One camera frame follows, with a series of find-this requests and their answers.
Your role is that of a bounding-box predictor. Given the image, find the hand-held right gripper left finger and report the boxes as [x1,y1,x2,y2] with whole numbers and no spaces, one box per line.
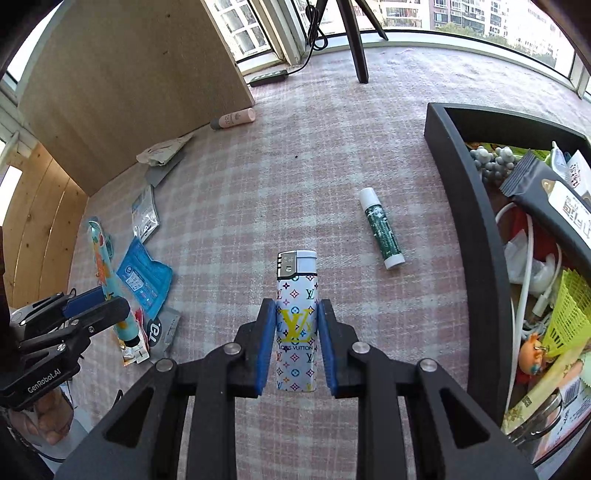
[54,298,278,480]

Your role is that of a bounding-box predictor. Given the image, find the light wooden board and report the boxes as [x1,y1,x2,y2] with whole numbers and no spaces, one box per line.
[17,0,256,197]

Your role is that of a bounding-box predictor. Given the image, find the crumpled grey paper packet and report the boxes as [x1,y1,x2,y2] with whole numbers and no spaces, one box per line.
[137,133,195,166]

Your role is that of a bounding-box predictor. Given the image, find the small red white sachet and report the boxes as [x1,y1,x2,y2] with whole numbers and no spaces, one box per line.
[120,339,151,368]

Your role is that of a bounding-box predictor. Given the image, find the green lip balm stick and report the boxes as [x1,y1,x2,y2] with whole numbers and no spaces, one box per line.
[359,187,405,271]

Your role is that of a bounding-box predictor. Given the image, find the silver roller massager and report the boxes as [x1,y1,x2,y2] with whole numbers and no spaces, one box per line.
[468,144,539,411]

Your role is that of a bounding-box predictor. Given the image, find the black storage tray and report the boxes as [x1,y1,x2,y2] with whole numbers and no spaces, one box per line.
[424,102,591,467]

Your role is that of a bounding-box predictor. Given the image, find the pine wood panel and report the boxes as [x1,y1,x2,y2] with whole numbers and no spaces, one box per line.
[0,141,89,309]

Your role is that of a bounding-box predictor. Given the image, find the white earphones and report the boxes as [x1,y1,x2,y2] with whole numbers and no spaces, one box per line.
[503,231,562,297]

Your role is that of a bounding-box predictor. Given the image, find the small pink bottle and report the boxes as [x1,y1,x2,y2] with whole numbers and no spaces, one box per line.
[210,107,256,131]

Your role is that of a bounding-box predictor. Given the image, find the silver sachet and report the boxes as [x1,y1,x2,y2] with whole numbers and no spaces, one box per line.
[130,185,160,243]

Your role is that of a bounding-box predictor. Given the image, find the teal patterned tube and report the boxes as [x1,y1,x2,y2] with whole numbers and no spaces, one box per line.
[88,220,140,344]

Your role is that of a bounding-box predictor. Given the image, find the white patterned lighter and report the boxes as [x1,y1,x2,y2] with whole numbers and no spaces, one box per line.
[274,250,320,394]

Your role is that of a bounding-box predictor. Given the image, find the person's left hand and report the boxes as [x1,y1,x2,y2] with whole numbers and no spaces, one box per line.
[9,390,75,446]

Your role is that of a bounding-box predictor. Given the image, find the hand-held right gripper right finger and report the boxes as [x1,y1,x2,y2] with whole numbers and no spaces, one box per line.
[318,298,540,480]

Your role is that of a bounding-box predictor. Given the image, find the pink plaid desktop cloth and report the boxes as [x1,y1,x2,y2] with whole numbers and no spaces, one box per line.
[55,39,591,480]

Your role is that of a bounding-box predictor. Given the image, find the metal scissors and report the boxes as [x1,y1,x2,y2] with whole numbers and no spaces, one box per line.
[510,390,565,446]

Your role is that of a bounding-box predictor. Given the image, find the black wet wipes packet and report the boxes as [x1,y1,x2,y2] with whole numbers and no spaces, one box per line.
[500,150,591,252]

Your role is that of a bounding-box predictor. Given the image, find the grey black sachet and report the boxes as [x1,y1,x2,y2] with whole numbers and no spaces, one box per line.
[147,307,182,359]

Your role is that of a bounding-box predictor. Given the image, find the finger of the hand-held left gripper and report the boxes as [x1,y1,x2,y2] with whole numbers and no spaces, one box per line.
[21,296,131,355]
[11,286,107,333]

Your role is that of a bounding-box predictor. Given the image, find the orange figurine keychain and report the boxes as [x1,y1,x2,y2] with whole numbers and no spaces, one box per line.
[518,332,556,385]

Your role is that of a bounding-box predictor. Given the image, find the yellow flat packet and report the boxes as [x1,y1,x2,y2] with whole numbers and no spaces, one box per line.
[501,351,591,435]

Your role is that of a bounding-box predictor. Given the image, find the black cable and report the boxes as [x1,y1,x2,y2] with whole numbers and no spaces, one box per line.
[285,0,329,77]

